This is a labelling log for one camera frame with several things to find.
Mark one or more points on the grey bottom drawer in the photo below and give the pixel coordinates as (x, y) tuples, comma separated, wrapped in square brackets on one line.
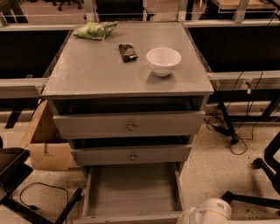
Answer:
[(133, 194)]

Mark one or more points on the grey drawer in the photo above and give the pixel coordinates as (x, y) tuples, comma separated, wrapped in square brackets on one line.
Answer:
[(133, 194), (131, 155), (144, 124)]

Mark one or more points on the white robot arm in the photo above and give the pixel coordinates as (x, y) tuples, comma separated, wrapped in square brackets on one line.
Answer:
[(216, 211)]

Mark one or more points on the grey top drawer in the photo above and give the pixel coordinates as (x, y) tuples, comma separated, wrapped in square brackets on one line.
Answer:
[(144, 124)]

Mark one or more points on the grey middle drawer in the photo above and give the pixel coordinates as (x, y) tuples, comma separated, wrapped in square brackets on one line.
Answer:
[(131, 155)]

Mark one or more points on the grey wooden drawer cabinet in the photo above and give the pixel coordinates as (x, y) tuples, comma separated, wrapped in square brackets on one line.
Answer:
[(92, 78)]

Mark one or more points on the black desk leg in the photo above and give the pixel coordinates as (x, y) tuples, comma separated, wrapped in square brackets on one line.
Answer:
[(230, 126)]

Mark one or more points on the brown cardboard box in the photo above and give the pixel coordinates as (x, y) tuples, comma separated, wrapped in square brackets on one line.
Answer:
[(48, 151)]

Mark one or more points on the white ceramic bowl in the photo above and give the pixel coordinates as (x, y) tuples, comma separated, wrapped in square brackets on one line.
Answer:
[(163, 61)]

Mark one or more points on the dark snack packet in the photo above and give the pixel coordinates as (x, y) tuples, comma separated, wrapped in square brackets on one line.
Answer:
[(128, 53)]

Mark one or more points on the black chair left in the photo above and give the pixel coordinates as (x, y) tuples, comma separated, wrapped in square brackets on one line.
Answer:
[(49, 192)]

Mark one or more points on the green chip bag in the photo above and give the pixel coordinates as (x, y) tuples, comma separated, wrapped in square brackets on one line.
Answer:
[(95, 31)]

